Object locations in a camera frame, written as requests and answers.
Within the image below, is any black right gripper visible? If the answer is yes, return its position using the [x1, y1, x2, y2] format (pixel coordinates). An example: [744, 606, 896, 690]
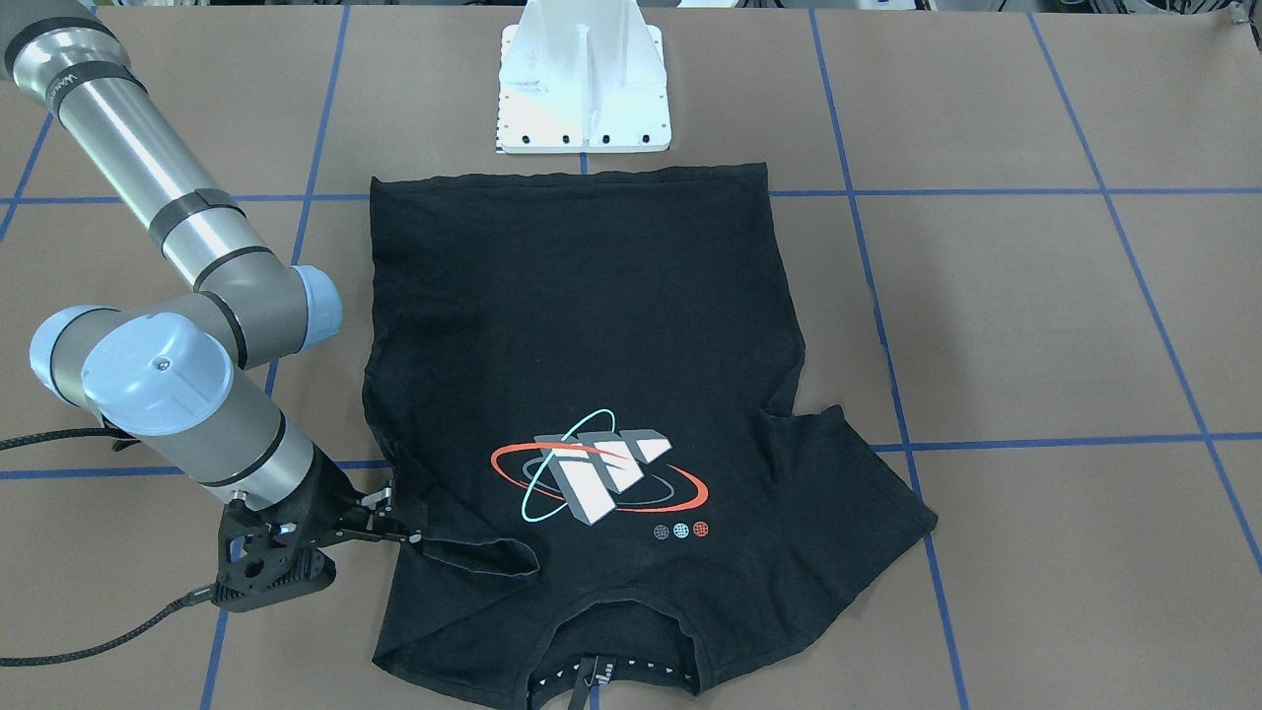
[213, 450, 428, 612]

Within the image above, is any black graphic t-shirt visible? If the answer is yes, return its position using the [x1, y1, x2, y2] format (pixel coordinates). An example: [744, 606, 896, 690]
[362, 165, 938, 709]

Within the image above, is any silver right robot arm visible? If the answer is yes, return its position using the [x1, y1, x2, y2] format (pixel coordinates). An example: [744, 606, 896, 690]
[3, 1, 422, 612]

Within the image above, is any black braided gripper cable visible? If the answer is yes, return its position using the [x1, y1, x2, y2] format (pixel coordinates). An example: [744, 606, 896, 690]
[0, 584, 220, 668]

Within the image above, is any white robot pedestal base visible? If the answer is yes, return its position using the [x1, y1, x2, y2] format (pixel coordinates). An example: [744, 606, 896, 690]
[496, 1, 674, 154]

